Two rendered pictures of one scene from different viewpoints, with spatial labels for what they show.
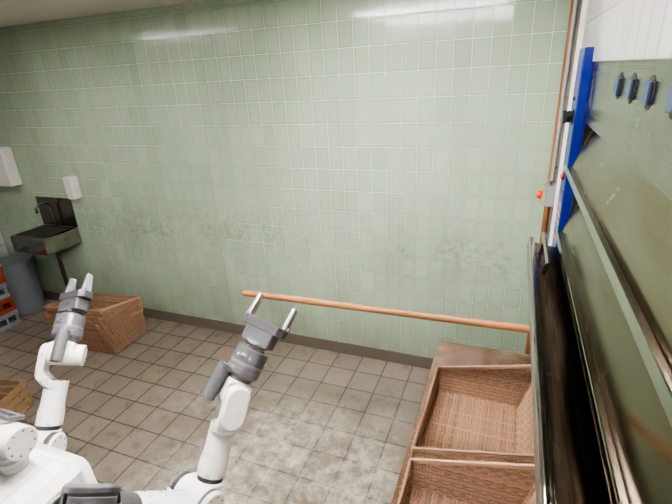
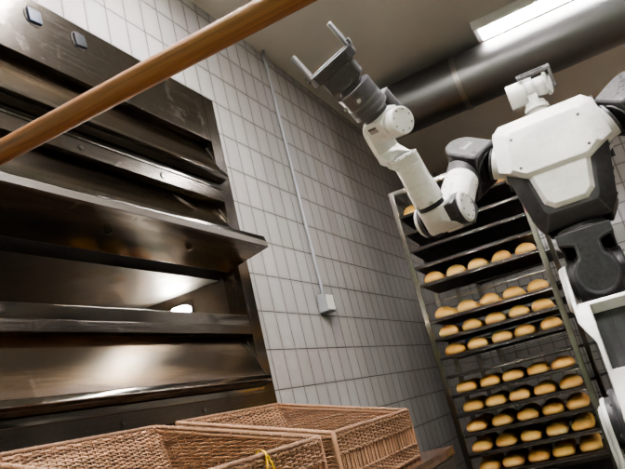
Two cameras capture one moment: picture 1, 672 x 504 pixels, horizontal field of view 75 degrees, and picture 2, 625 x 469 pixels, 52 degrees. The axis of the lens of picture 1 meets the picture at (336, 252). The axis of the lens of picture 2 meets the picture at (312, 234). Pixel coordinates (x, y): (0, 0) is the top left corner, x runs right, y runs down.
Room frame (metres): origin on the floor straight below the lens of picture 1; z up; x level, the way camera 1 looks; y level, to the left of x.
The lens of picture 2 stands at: (2.28, 0.10, 0.77)
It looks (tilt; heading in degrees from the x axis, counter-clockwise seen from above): 16 degrees up; 181
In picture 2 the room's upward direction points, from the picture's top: 14 degrees counter-clockwise
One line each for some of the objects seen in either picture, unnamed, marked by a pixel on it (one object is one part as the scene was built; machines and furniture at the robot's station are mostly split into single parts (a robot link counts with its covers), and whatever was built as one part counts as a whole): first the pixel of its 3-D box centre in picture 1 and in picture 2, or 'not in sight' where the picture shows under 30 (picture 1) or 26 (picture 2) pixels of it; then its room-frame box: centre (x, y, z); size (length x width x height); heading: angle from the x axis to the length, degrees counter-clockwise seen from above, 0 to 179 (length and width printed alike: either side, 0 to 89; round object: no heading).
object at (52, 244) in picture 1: (50, 250); not in sight; (3.94, 2.72, 0.69); 0.46 x 0.36 x 0.94; 68
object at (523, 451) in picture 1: (480, 417); not in sight; (1.46, -0.58, 0.72); 0.56 x 0.49 x 0.28; 157
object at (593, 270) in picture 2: not in sight; (596, 265); (0.63, 0.74, 0.97); 0.28 x 0.13 x 0.18; 158
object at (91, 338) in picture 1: (99, 327); not in sight; (3.39, 2.12, 0.14); 0.56 x 0.49 x 0.28; 74
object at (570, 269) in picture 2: not in sight; (598, 274); (0.69, 0.72, 0.94); 0.14 x 0.13 x 0.12; 68
